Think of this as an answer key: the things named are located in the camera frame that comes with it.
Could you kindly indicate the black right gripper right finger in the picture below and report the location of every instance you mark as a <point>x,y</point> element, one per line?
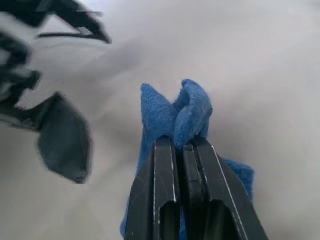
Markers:
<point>215,190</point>

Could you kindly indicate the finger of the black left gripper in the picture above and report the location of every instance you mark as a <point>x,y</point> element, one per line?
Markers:
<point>65,140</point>
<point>80,20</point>

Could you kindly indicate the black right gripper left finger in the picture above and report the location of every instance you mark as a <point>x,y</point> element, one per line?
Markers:
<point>160,190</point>

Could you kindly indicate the blue cloth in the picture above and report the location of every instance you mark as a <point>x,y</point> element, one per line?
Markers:
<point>162,110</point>

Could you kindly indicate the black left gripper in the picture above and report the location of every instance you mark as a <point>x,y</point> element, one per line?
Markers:
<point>15,75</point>

